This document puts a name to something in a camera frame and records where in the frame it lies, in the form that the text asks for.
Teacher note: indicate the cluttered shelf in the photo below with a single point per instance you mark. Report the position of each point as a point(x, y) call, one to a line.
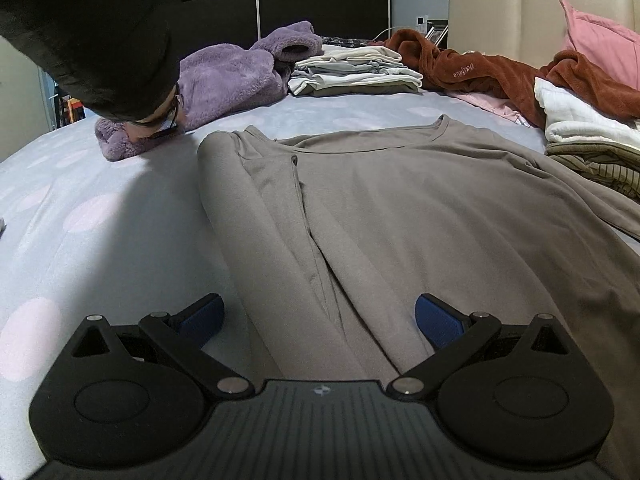
point(70, 107)

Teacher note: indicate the white folded garment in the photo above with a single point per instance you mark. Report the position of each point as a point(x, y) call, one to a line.
point(575, 115)

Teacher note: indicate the person's head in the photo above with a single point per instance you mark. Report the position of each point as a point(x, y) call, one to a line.
point(90, 35)

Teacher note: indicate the light pink garment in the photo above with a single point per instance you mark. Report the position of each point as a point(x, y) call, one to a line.
point(492, 105)

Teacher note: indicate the stack of folded beige clothes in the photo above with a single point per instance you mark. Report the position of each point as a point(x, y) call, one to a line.
point(350, 77)

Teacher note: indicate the pink pillow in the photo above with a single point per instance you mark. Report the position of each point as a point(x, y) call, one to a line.
point(600, 35)

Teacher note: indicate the wall socket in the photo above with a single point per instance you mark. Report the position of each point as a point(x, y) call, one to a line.
point(421, 20)

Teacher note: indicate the beige padded headboard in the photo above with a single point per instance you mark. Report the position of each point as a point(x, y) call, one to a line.
point(500, 5)

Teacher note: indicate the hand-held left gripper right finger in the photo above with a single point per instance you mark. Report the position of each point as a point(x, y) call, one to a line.
point(437, 322)

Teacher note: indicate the taupe long-sleeve shirt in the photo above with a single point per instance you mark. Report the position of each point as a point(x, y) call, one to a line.
point(400, 210)

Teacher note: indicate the rust brown fleece garment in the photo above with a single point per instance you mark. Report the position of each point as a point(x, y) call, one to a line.
point(475, 72)

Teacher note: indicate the dark wardrobe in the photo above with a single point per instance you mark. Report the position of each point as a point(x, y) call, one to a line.
point(300, 0)

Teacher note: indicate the purple fleece garment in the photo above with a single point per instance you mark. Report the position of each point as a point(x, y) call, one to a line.
point(225, 80)

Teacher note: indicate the dark patterned cloth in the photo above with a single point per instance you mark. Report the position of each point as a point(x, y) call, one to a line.
point(345, 40)

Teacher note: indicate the olive striped folded garment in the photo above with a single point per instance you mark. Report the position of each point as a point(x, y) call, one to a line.
point(605, 165)

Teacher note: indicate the white framed box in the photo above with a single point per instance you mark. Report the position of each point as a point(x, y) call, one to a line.
point(436, 35)

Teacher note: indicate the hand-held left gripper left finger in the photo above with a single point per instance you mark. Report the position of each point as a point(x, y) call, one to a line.
point(202, 321)

